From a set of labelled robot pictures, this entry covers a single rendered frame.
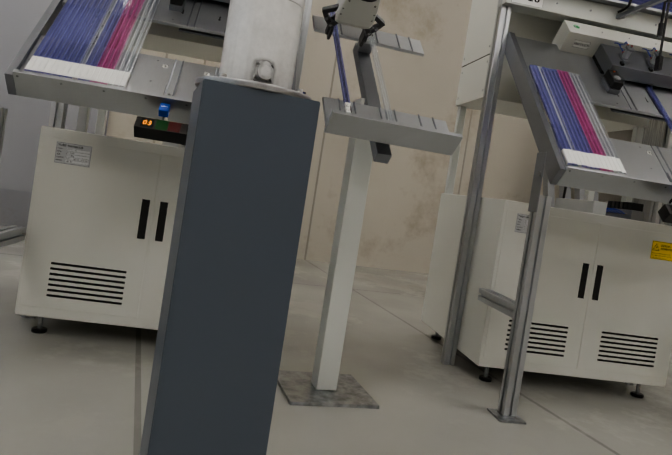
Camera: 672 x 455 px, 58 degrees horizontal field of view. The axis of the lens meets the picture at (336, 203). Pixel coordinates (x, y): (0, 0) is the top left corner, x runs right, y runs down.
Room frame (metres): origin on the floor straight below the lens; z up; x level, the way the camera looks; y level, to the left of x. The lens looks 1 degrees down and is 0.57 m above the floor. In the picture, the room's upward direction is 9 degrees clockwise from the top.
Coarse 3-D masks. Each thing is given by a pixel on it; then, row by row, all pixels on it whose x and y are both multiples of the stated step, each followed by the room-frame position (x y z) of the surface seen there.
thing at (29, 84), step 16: (16, 80) 1.48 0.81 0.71; (32, 80) 1.48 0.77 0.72; (48, 80) 1.48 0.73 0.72; (64, 80) 1.48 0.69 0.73; (80, 80) 1.49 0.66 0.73; (32, 96) 1.51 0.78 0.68; (48, 96) 1.51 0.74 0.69; (64, 96) 1.51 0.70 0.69; (80, 96) 1.51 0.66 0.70; (96, 96) 1.51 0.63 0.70; (112, 96) 1.51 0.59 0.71; (128, 96) 1.51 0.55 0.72; (144, 96) 1.51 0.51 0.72; (160, 96) 1.51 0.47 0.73; (128, 112) 1.55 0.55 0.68; (144, 112) 1.55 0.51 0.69; (176, 112) 1.55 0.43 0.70
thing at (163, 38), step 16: (160, 32) 2.14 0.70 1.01; (176, 32) 2.15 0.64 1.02; (144, 48) 2.42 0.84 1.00; (160, 48) 2.37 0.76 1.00; (176, 48) 2.32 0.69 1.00; (192, 48) 2.27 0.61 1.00; (208, 48) 2.22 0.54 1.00; (80, 112) 2.11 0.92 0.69; (80, 128) 2.11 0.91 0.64; (96, 128) 2.38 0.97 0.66
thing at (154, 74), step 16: (144, 64) 1.63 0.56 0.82; (160, 64) 1.64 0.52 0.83; (176, 64) 1.66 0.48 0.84; (192, 64) 1.68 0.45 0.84; (144, 80) 1.58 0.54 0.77; (160, 80) 1.59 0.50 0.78; (176, 80) 1.61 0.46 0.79; (192, 80) 1.62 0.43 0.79; (176, 96) 1.56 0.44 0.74; (192, 96) 1.58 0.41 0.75
